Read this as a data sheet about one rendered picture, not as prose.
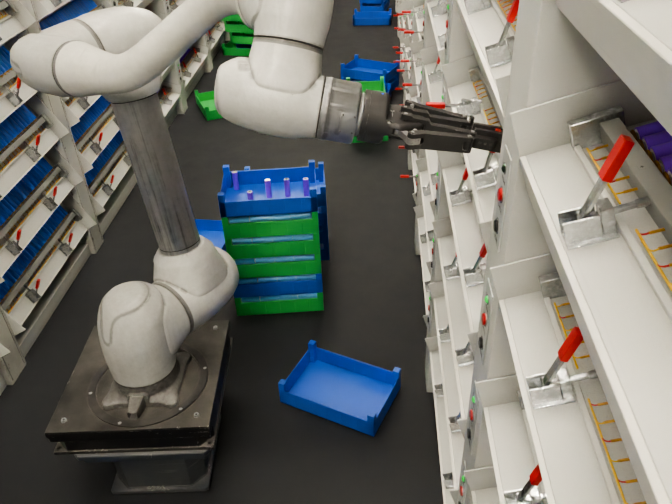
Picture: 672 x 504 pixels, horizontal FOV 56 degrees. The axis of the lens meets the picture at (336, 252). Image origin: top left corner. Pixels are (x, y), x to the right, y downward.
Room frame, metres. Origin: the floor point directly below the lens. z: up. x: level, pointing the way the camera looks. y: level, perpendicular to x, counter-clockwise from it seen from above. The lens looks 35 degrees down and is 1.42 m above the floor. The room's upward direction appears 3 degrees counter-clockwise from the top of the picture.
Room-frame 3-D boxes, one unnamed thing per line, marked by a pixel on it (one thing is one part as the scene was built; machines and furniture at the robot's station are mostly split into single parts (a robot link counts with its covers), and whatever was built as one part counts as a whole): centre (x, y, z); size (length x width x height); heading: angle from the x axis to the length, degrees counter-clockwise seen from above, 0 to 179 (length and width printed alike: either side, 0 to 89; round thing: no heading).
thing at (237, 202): (1.77, 0.20, 0.44); 0.30 x 0.20 x 0.08; 92
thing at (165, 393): (1.09, 0.48, 0.31); 0.22 x 0.18 x 0.06; 178
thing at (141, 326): (1.12, 0.47, 0.44); 0.18 x 0.16 x 0.22; 145
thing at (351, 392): (1.29, 0.00, 0.04); 0.30 x 0.20 x 0.08; 62
